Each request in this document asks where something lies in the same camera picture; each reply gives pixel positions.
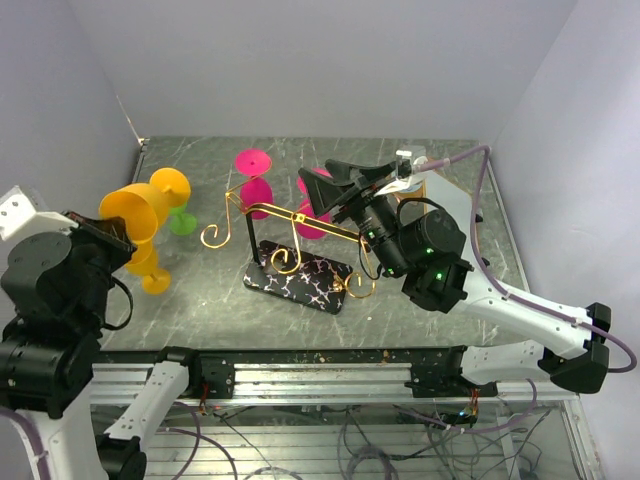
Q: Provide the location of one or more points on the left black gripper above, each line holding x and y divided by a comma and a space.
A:
113, 231

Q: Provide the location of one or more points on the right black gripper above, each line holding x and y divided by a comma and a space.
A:
326, 193

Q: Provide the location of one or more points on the orange wine glass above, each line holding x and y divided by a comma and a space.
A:
144, 264
146, 206

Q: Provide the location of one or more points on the green wine glass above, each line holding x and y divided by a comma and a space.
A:
181, 222

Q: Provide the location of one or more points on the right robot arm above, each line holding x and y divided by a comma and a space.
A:
442, 270

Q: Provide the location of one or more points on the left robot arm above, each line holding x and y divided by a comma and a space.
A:
58, 281

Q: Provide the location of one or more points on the brown hello card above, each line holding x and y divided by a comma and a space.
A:
414, 191

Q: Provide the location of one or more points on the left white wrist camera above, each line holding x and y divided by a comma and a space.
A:
23, 215

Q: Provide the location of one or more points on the gold wire wine glass rack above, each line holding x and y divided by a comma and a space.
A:
289, 272

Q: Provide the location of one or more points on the white board with gold frame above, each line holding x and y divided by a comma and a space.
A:
455, 200

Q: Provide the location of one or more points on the aluminium frame rail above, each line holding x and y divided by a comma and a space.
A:
255, 384

